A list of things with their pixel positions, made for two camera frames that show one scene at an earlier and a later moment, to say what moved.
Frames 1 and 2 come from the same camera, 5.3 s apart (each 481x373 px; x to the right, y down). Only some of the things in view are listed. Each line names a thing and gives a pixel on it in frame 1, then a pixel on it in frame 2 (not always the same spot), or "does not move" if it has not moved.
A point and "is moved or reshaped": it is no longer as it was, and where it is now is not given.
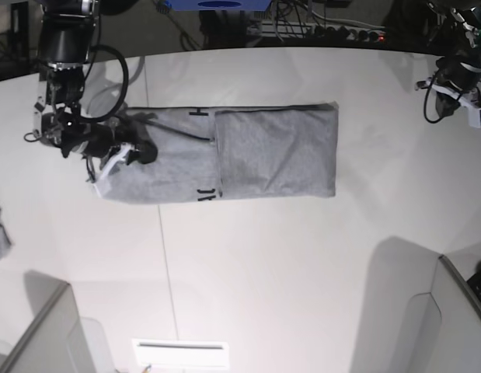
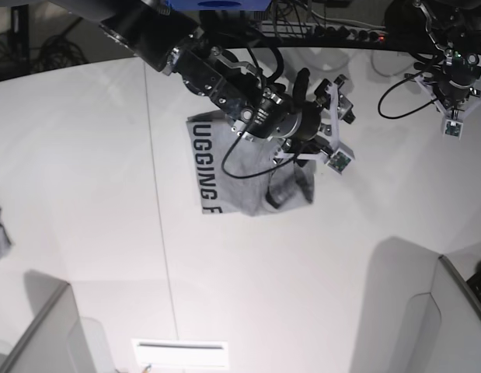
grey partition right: x=445 y=330 does not move
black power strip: x=343 y=34 does not move
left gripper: x=92 y=141 -> x=273 y=117
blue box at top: x=218 y=5 does not move
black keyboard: x=479 y=284 does not move
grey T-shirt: x=247 y=151 is moved or reshaped
